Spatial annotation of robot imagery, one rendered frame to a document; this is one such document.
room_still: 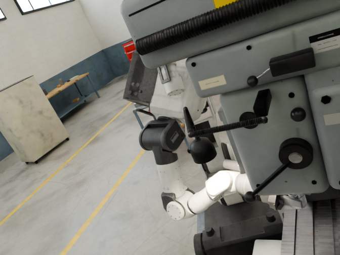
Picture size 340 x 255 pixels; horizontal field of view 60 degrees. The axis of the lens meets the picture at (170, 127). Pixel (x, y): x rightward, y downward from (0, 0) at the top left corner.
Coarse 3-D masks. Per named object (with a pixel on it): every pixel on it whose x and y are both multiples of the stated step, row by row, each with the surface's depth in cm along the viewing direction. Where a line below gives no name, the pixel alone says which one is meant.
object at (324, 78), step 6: (330, 12) 50; (312, 18) 52; (312, 72) 56; (318, 72) 56; (324, 72) 55; (330, 72) 55; (336, 72) 54; (306, 78) 58; (312, 78) 57; (318, 78) 56; (324, 78) 56; (330, 78) 55; (336, 78) 55; (306, 84) 59; (312, 84) 57; (318, 84) 57; (324, 84) 56; (330, 84) 56
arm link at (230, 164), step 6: (228, 162) 102; (234, 162) 101; (228, 168) 103; (234, 168) 101; (234, 174) 98; (240, 174) 96; (234, 180) 98; (240, 180) 95; (234, 186) 98; (240, 186) 95; (240, 192) 95
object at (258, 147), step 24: (240, 96) 65; (288, 96) 61; (240, 120) 68; (288, 120) 64; (312, 120) 63; (240, 144) 72; (264, 144) 69; (312, 144) 65; (264, 168) 72; (288, 168) 70; (312, 168) 68; (264, 192) 76; (288, 192) 74; (312, 192) 71
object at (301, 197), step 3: (288, 195) 84; (291, 195) 83; (294, 195) 82; (297, 195) 82; (300, 195) 82; (303, 195) 83; (297, 198) 83; (300, 198) 83; (303, 198) 83; (303, 201) 83; (306, 201) 85; (303, 204) 84; (306, 204) 85; (294, 207) 85; (297, 207) 84; (300, 207) 84; (303, 207) 84
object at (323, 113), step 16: (320, 96) 57; (336, 96) 56; (320, 112) 58; (336, 112) 57; (320, 128) 60; (336, 128) 59; (320, 144) 63; (336, 144) 60; (336, 160) 62; (336, 176) 64
